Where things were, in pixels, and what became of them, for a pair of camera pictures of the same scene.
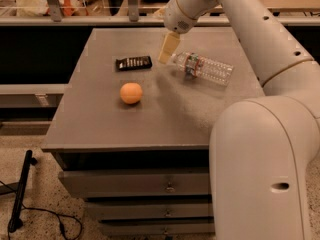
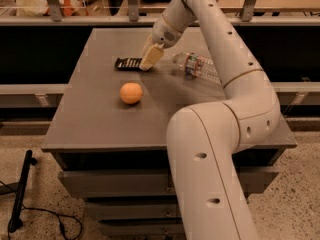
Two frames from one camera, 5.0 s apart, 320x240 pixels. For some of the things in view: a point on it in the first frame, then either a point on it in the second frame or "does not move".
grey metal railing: [132, 18] does not move
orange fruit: [131, 93] does not move
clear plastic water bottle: [195, 65] does not move
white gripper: [176, 16] -> [162, 34]
